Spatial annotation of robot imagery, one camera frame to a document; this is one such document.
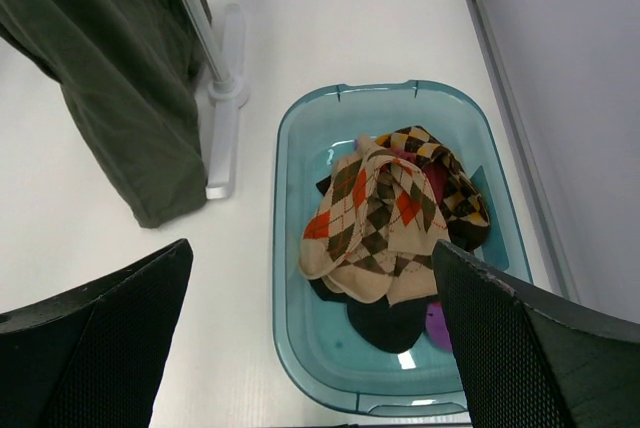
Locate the white right rack foot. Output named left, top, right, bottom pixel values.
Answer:
left=206, top=4, right=250, bottom=200

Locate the red purple striped sock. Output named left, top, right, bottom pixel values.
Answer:
left=352, top=135, right=456, bottom=354

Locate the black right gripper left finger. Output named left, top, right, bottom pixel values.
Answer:
left=1, top=239, right=193, bottom=427

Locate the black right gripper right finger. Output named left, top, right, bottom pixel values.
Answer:
left=433, top=240, right=639, bottom=427

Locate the yellow brown checked sock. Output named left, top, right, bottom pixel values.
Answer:
left=375, top=126, right=491, bottom=252

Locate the white metal clothes rack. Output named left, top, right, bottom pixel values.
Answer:
left=159, top=0, right=236, bottom=87

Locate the teal plastic basket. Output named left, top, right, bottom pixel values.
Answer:
left=272, top=80, right=531, bottom=417

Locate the olive green hanging garment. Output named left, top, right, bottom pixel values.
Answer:
left=1, top=0, right=207, bottom=228

